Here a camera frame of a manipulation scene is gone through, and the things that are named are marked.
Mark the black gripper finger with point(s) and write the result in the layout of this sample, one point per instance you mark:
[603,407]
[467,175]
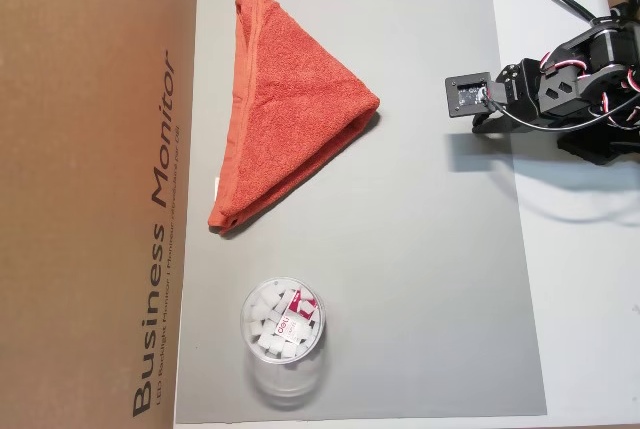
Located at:
[492,124]

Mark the orange terry towel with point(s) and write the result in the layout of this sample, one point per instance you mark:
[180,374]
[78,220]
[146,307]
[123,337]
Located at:
[290,114]

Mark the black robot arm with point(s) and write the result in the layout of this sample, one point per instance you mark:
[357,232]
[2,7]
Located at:
[610,49]

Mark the black perforated table clamp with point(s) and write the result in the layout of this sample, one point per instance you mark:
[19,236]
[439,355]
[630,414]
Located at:
[595,149]

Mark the smooth flat desk mat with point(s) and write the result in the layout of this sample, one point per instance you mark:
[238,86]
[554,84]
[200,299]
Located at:
[425,299]

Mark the red sleeve eraser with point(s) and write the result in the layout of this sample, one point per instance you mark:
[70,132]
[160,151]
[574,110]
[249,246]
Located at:
[302,303]

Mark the white eraser cube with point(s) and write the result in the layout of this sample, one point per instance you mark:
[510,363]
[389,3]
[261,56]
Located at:
[267,295]
[274,346]
[256,328]

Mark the white towel label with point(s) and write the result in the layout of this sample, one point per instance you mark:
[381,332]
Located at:
[216,185]

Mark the clear plastic jar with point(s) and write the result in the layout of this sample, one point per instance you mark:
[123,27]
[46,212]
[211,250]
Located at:
[282,319]

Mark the deli branded eraser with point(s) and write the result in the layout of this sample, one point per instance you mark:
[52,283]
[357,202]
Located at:
[292,330]

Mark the brown cardboard monitor box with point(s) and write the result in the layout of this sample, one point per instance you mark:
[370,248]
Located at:
[90,174]

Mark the square black wrist camera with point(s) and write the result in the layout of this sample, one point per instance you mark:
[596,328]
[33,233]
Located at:
[470,94]

